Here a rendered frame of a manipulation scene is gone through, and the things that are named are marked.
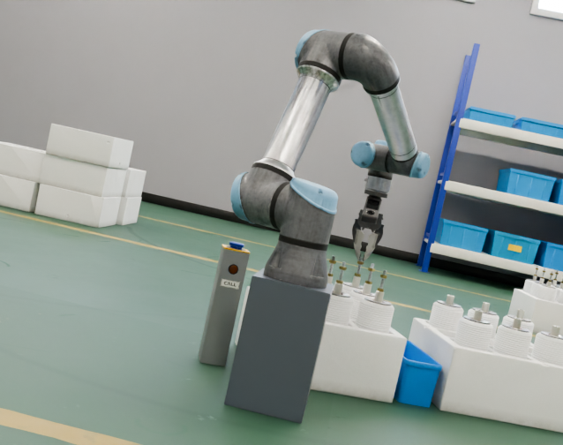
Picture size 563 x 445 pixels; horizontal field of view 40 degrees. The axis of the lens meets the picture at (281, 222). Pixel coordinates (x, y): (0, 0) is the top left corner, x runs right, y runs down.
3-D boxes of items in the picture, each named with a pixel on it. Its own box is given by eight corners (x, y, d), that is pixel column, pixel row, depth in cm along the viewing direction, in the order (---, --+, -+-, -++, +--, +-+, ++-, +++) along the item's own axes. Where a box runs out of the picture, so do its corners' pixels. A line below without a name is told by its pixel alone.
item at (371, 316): (376, 373, 208) (391, 308, 207) (342, 363, 211) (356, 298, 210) (383, 367, 217) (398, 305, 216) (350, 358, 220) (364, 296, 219)
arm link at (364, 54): (399, 26, 186) (436, 160, 222) (359, 22, 192) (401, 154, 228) (378, 59, 181) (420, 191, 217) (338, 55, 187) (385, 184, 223)
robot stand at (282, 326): (301, 424, 173) (330, 293, 172) (223, 404, 175) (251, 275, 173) (307, 403, 191) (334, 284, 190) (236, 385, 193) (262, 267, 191)
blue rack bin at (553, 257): (528, 261, 694) (533, 238, 692) (570, 271, 691) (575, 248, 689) (541, 267, 644) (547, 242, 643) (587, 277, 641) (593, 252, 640)
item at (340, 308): (346, 365, 209) (360, 300, 208) (315, 362, 205) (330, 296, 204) (329, 355, 218) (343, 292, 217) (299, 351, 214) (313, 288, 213)
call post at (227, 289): (225, 366, 208) (250, 253, 206) (199, 362, 207) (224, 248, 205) (222, 359, 215) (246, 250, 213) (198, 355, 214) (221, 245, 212)
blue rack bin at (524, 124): (508, 134, 690) (511, 122, 690) (551, 143, 686) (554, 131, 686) (519, 129, 641) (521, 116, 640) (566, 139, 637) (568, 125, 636)
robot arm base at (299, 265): (325, 291, 173) (334, 248, 173) (258, 275, 175) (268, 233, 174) (327, 283, 188) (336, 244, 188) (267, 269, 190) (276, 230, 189)
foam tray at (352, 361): (392, 403, 208) (407, 338, 207) (251, 380, 201) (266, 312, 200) (354, 363, 246) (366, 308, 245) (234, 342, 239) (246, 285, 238)
